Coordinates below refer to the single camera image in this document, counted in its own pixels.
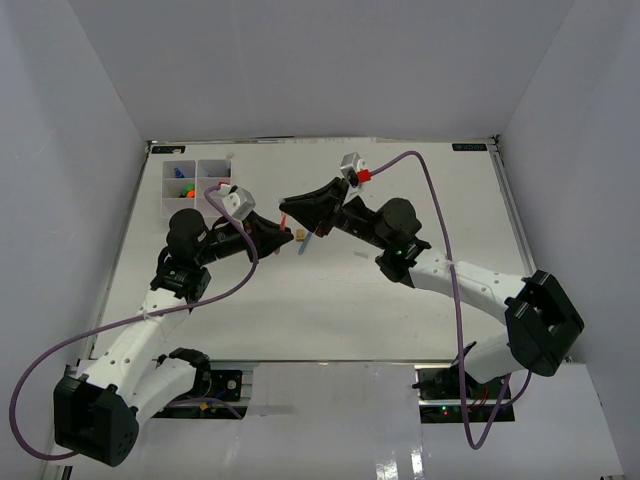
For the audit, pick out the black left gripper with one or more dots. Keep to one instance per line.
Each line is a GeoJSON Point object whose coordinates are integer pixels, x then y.
{"type": "Point", "coordinates": [265, 234]}

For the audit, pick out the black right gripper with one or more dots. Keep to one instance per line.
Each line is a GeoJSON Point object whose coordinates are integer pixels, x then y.
{"type": "Point", "coordinates": [316, 210]}

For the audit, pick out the orange tip pink pen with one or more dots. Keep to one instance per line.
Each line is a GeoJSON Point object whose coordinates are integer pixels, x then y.
{"type": "Point", "coordinates": [283, 222]}

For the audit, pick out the light blue pen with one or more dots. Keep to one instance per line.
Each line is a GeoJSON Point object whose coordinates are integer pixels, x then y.
{"type": "Point", "coordinates": [305, 242]}

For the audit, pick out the green cap black highlighter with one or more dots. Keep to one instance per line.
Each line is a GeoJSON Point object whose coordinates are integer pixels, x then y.
{"type": "Point", "coordinates": [186, 190]}

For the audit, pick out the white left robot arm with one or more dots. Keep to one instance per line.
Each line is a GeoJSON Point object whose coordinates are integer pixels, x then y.
{"type": "Point", "coordinates": [99, 413]}

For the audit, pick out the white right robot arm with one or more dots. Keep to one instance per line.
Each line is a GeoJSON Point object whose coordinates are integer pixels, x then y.
{"type": "Point", "coordinates": [540, 322]}

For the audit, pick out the white compartment organizer box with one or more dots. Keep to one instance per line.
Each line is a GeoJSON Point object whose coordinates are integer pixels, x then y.
{"type": "Point", "coordinates": [194, 175]}

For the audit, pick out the black logo label left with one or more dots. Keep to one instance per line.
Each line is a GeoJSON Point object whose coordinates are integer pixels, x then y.
{"type": "Point", "coordinates": [170, 150]}

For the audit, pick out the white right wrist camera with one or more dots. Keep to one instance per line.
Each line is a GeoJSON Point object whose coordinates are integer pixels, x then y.
{"type": "Point", "coordinates": [354, 169]}

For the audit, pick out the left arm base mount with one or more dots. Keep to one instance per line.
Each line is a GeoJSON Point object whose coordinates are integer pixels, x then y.
{"type": "Point", "coordinates": [217, 395]}

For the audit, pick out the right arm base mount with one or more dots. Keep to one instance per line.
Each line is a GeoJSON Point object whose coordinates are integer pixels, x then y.
{"type": "Point", "coordinates": [437, 388]}

